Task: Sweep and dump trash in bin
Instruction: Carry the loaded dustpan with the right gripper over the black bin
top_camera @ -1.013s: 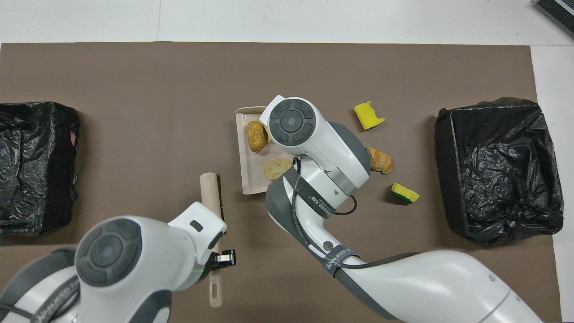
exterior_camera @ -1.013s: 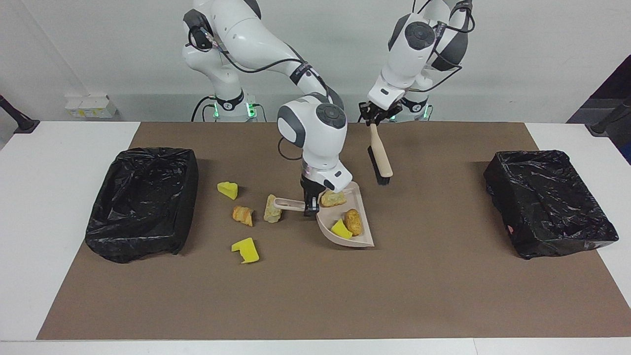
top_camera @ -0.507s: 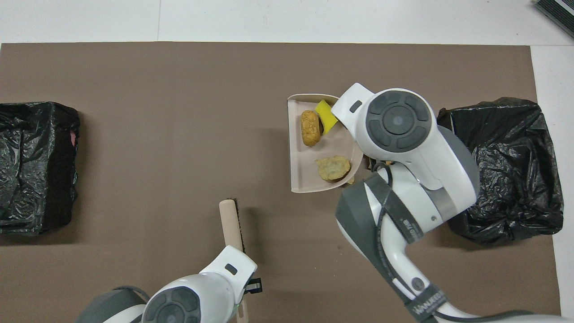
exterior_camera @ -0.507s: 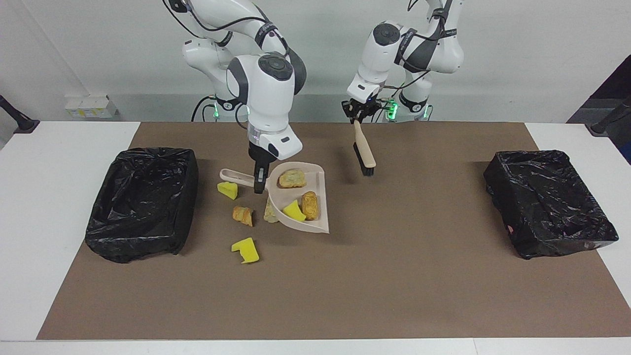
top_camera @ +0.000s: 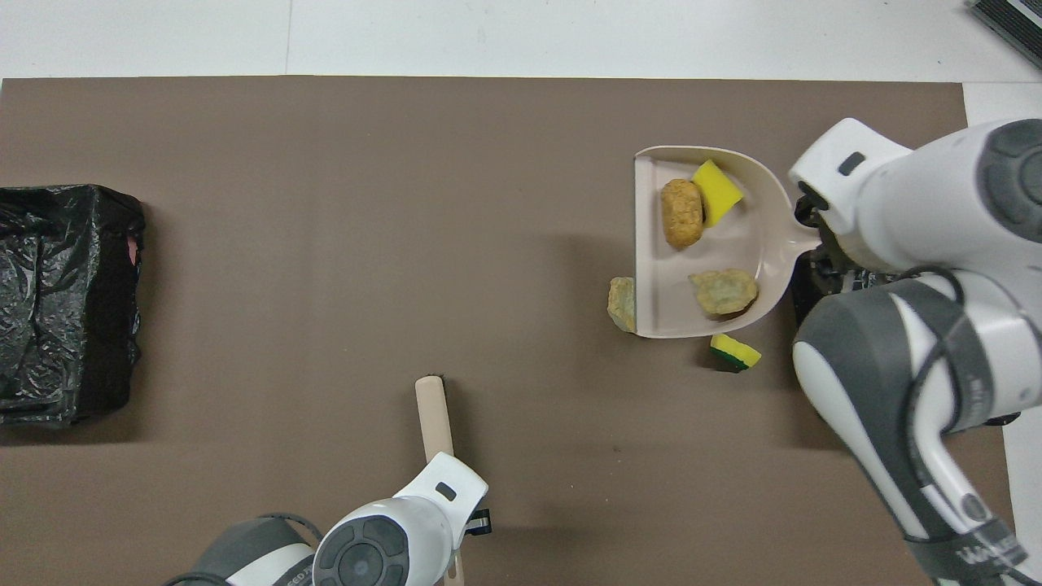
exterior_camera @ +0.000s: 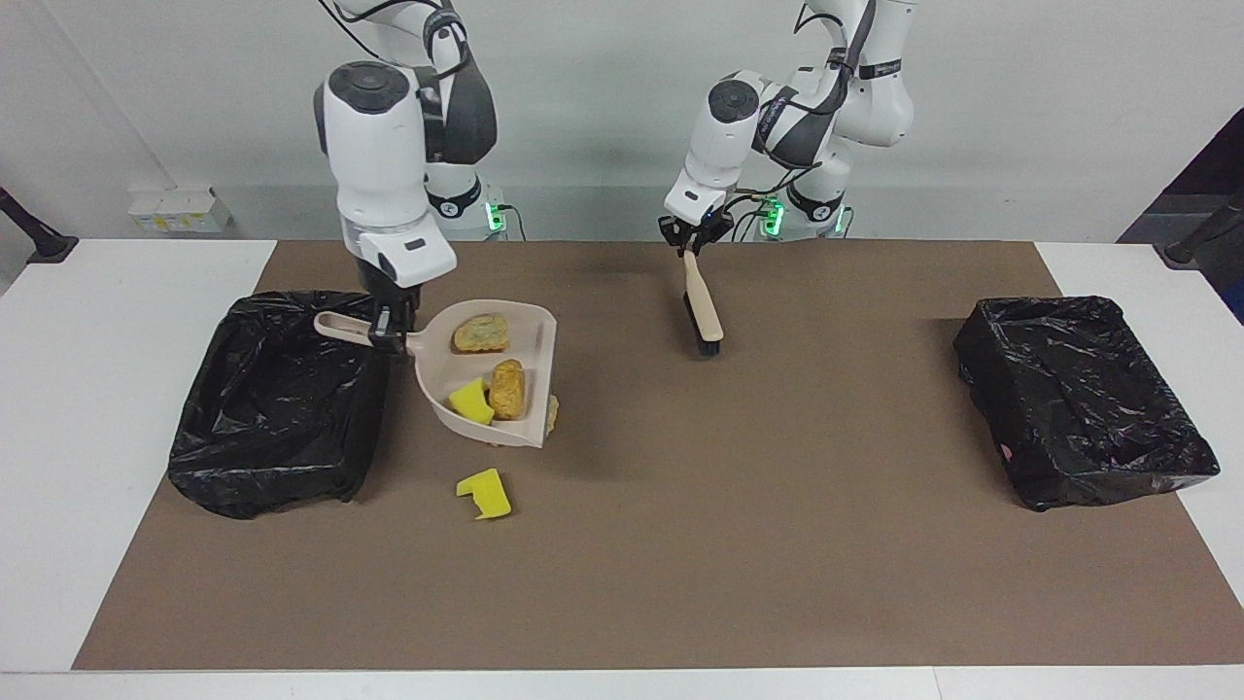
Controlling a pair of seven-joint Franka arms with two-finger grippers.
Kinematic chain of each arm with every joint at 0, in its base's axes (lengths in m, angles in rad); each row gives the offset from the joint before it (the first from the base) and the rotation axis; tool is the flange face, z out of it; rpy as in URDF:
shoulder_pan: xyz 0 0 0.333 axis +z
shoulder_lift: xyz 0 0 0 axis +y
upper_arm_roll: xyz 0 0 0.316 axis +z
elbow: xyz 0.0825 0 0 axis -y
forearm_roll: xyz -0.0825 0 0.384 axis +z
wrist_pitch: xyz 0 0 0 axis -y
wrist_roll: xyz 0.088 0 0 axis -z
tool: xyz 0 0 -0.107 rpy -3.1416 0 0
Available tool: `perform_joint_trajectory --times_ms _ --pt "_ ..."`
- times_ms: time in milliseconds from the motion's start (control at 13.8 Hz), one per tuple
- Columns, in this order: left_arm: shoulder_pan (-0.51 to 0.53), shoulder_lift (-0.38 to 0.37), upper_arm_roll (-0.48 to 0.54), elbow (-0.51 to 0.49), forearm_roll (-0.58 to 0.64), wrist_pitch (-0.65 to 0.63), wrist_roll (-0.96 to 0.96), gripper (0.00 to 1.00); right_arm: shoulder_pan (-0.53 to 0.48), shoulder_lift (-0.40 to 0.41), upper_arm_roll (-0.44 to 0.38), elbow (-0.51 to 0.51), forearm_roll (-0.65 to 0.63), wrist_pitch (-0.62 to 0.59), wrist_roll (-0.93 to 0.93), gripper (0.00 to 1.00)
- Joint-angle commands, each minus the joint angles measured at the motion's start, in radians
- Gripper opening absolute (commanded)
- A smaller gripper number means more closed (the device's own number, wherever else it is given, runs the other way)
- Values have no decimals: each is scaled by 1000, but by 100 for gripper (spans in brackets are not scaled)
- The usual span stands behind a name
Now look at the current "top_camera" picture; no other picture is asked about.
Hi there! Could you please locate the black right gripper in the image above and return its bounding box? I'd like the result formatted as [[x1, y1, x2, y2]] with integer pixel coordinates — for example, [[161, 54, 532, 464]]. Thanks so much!
[[796, 191, 892, 295]]

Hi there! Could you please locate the beige plastic dustpan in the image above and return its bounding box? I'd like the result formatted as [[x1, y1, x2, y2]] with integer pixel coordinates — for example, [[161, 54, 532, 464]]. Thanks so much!
[[633, 145, 825, 339]]

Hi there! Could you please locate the plain yellow sponge piece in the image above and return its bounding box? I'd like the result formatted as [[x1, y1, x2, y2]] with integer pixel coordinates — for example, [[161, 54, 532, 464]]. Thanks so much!
[[690, 160, 745, 229]]

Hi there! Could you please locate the cream pastry piece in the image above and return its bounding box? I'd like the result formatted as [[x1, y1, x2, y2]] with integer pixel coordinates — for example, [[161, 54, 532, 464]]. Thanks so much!
[[689, 269, 760, 318]]

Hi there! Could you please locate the beige brush with black bristles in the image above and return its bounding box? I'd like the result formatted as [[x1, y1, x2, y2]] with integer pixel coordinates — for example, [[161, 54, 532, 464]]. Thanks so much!
[[415, 374, 466, 586]]

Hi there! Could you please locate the brown bread roll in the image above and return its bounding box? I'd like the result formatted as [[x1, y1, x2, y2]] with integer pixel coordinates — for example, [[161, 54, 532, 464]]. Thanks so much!
[[659, 179, 706, 250]]

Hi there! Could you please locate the yellow and green sponge piece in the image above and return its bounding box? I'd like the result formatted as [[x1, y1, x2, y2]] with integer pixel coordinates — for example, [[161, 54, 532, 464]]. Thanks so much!
[[710, 332, 764, 374]]

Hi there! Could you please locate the beige bread chunk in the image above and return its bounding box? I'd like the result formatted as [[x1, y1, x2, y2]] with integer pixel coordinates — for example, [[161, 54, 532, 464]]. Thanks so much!
[[607, 277, 637, 333]]

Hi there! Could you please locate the bin lined with black bag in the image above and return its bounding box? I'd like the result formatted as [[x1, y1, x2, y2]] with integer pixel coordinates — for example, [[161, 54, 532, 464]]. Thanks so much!
[[790, 191, 1022, 428], [0, 183, 147, 428]]

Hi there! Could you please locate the black ribbed device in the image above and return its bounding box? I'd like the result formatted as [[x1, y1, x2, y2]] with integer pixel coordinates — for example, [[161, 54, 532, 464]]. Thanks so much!
[[967, 0, 1042, 70]]

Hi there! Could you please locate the brown table mat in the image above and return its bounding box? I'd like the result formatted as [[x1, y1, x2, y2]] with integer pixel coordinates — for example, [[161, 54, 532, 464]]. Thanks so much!
[[0, 76, 1018, 586]]

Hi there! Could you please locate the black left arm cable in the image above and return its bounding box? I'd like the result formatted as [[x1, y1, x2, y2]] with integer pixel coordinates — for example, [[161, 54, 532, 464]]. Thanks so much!
[[163, 513, 322, 586]]

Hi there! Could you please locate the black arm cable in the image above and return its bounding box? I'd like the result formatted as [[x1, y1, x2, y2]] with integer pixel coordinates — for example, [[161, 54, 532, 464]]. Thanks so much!
[[900, 265, 1042, 586], [163, 513, 322, 586]]

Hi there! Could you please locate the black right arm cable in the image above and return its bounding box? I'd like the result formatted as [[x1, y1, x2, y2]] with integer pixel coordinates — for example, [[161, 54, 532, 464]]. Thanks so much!
[[900, 265, 1042, 586]]

